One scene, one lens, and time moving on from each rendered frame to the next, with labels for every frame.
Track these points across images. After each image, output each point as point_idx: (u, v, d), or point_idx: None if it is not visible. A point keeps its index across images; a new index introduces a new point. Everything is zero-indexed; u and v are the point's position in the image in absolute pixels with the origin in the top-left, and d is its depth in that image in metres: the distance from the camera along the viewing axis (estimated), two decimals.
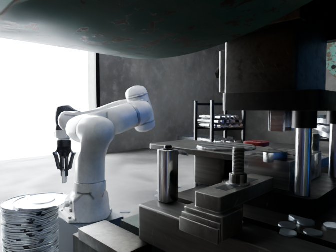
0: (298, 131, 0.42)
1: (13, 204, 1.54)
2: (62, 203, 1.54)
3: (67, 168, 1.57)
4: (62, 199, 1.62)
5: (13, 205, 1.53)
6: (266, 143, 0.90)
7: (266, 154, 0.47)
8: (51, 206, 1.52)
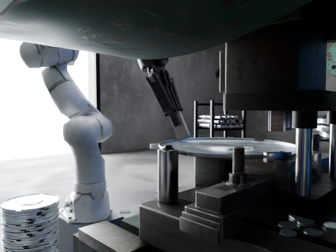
0: (298, 131, 0.42)
1: (283, 143, 0.66)
2: (170, 140, 0.71)
3: (167, 110, 0.71)
4: (177, 146, 0.62)
5: (280, 143, 0.67)
6: None
7: (266, 154, 0.47)
8: (192, 141, 0.72)
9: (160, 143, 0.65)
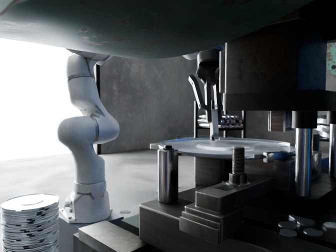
0: (298, 131, 0.42)
1: (167, 141, 0.69)
2: (260, 155, 0.48)
3: (205, 107, 0.79)
4: (274, 151, 0.55)
5: (165, 143, 0.68)
6: None
7: (266, 154, 0.47)
8: None
9: (289, 153, 0.51)
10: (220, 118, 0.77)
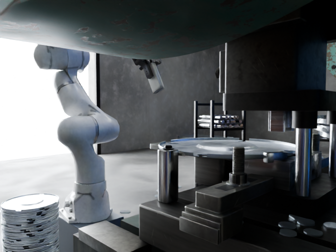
0: (298, 131, 0.42)
1: None
2: (234, 138, 0.76)
3: (141, 63, 0.72)
4: (207, 141, 0.72)
5: (287, 154, 0.51)
6: None
7: (266, 154, 0.47)
8: (252, 142, 0.71)
9: (210, 138, 0.77)
10: (159, 73, 0.72)
